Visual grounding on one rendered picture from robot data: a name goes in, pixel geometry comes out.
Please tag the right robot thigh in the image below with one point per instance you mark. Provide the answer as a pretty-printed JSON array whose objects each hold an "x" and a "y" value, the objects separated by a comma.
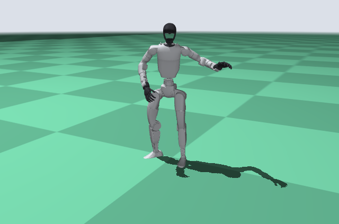
[{"x": 152, "y": 110}]

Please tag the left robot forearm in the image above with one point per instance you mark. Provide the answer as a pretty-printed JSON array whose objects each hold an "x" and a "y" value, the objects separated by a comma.
[{"x": 210, "y": 64}]

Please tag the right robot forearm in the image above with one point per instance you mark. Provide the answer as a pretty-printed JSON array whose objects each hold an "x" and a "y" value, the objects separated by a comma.
[{"x": 142, "y": 73}]

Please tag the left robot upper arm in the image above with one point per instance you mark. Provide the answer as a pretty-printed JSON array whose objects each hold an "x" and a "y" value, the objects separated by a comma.
[{"x": 186, "y": 51}]

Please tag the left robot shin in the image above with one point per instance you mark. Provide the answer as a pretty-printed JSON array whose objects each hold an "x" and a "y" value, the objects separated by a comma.
[{"x": 182, "y": 140}]

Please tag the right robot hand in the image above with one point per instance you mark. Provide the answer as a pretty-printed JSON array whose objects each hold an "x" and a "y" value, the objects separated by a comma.
[{"x": 147, "y": 92}]

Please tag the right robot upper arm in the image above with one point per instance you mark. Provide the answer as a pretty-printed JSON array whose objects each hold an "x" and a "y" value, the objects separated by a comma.
[{"x": 152, "y": 50}]

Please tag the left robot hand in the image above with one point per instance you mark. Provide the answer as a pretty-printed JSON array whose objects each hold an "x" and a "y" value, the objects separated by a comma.
[{"x": 221, "y": 65}]

